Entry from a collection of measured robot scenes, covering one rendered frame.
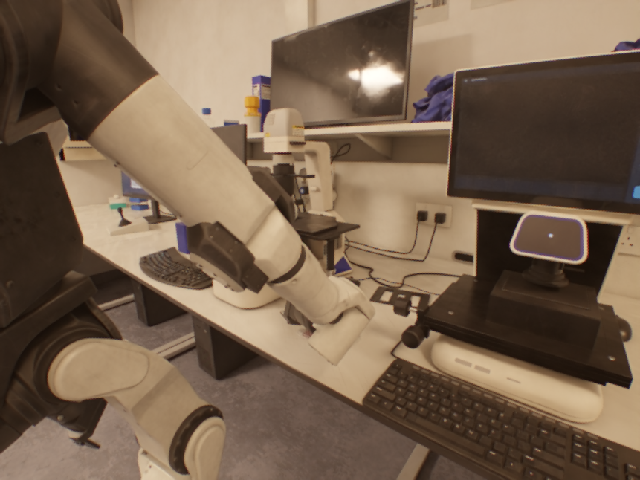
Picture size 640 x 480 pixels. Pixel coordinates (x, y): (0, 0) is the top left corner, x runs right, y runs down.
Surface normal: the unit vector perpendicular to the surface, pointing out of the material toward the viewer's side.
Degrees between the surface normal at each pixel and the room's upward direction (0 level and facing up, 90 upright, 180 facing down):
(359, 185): 90
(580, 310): 0
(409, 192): 90
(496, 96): 92
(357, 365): 0
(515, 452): 5
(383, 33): 86
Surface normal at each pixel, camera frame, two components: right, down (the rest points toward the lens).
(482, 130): -0.62, 0.25
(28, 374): 0.64, -0.40
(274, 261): 0.45, 0.51
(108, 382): 0.89, 0.12
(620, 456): -0.05, -0.94
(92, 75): 0.48, 0.27
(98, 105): 0.24, 0.48
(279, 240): 0.42, -0.14
